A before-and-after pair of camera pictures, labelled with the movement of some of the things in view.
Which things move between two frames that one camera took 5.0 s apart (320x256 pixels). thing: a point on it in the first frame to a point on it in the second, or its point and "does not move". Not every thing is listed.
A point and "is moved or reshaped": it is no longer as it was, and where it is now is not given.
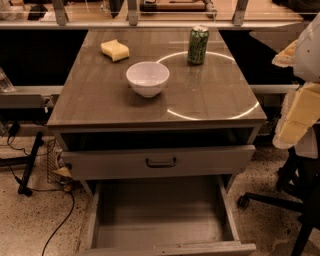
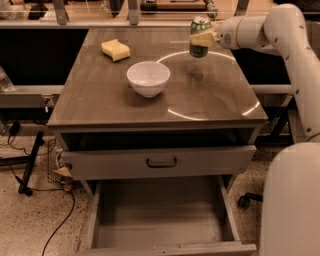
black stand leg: x=24 y=161 does not move
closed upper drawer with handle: x=158 y=162 does not move
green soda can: x=198 y=44 is moved or reshaped
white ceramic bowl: x=148 y=78 does not move
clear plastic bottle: x=5 y=85 does not move
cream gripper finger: x=301 y=110 to x=238 y=32
